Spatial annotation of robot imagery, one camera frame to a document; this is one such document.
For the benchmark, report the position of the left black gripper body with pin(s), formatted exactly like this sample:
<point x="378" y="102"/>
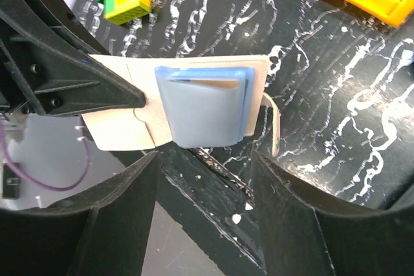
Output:
<point x="57" y="15"/>

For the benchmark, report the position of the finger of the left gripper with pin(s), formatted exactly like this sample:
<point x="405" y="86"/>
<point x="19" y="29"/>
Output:
<point x="46" y="75"/>

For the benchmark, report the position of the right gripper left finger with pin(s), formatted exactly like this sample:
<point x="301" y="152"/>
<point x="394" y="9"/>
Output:
<point x="103" y="230"/>

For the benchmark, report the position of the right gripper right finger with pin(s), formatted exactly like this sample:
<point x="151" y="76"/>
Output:
<point x="306" y="231"/>

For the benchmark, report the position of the beige leather card holder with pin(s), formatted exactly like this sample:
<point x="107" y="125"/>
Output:
<point x="135" y="127"/>

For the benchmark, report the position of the blue plastic card sleeves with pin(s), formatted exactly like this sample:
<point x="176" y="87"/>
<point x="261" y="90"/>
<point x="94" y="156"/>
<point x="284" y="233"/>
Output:
<point x="206" y="107"/>

